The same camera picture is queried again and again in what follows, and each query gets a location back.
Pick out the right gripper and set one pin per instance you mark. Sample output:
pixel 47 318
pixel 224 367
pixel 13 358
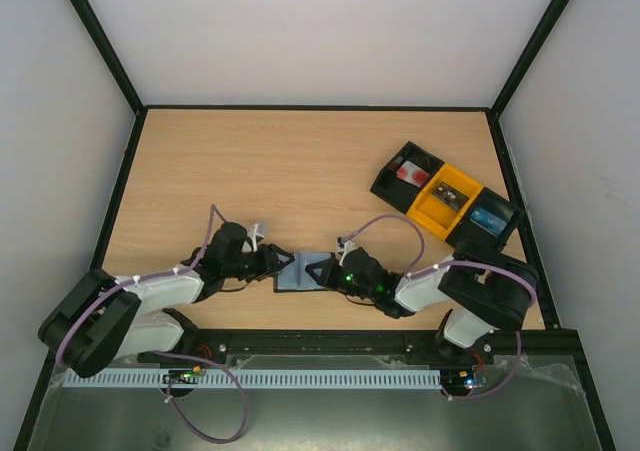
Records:
pixel 337 271

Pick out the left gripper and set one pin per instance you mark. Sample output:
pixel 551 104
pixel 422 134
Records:
pixel 269 263

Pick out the black leather card holder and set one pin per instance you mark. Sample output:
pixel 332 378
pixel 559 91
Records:
pixel 293 278

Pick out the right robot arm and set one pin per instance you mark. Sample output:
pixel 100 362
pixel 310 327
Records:
pixel 493 291

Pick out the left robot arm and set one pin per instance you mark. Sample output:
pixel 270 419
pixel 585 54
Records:
pixel 104 318

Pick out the black bin with red card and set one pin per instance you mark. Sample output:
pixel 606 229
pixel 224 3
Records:
pixel 393 191

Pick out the red white card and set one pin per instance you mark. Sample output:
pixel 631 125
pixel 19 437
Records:
pixel 412 174

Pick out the black card in yellow bin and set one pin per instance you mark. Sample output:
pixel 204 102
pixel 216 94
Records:
pixel 450 196

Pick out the black bin with blue card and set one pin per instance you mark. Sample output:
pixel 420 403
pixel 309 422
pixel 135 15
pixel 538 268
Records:
pixel 465 229

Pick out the blue card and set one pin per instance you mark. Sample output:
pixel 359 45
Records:
pixel 488 221

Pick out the yellow bin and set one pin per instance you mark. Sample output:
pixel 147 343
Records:
pixel 432 214

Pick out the metal tray sheet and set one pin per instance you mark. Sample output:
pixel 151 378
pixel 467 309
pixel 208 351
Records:
pixel 534 404

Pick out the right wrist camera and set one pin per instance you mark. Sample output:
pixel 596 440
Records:
pixel 343 248

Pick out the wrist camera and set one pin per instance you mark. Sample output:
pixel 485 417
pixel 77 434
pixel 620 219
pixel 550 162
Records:
pixel 343 248
pixel 256 234

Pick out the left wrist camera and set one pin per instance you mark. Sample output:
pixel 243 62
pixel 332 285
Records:
pixel 256 234

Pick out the grey slotted cable duct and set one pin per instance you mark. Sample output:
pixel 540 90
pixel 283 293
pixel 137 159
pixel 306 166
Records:
pixel 261 379

